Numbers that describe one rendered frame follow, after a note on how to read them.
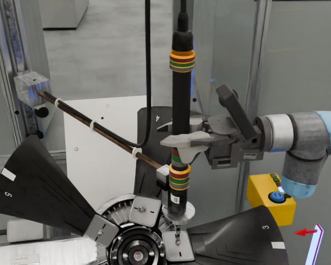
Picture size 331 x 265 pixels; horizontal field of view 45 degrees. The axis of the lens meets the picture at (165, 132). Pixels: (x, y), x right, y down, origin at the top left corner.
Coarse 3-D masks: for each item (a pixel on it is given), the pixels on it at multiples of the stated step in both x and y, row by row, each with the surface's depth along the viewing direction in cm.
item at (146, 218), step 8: (136, 200) 95; (144, 200) 93; (152, 200) 91; (160, 200) 90; (144, 208) 92; (152, 208) 90; (136, 216) 93; (144, 216) 91; (152, 216) 90; (144, 224) 90; (152, 224) 88
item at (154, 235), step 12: (120, 228) 95; (132, 228) 85; (144, 228) 85; (156, 228) 96; (120, 240) 84; (132, 240) 85; (144, 240) 85; (156, 240) 85; (108, 252) 94; (120, 252) 85; (132, 252) 85; (144, 252) 85; (156, 252) 85; (120, 264) 84; (132, 264) 84; (144, 264) 84; (156, 264) 85
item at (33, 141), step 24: (24, 144) 86; (24, 168) 87; (48, 168) 86; (0, 192) 91; (24, 192) 89; (48, 192) 88; (72, 192) 86; (24, 216) 93; (48, 216) 91; (72, 216) 89
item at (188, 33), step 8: (184, 16) 64; (184, 24) 64; (176, 32) 65; (184, 32) 65; (176, 40) 65; (184, 40) 65; (192, 40) 66; (176, 48) 66; (184, 48) 66; (192, 48) 67; (176, 192) 82; (184, 192) 82; (176, 200) 83; (184, 200) 83; (176, 208) 84; (184, 208) 84
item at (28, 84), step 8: (24, 72) 121; (32, 72) 123; (16, 80) 118; (24, 80) 117; (32, 80) 117; (40, 80) 117; (48, 80) 118; (16, 88) 121; (24, 88) 116; (32, 88) 115; (40, 88) 117; (48, 88) 119; (24, 96) 118; (32, 96) 116; (32, 104) 117; (40, 104) 119
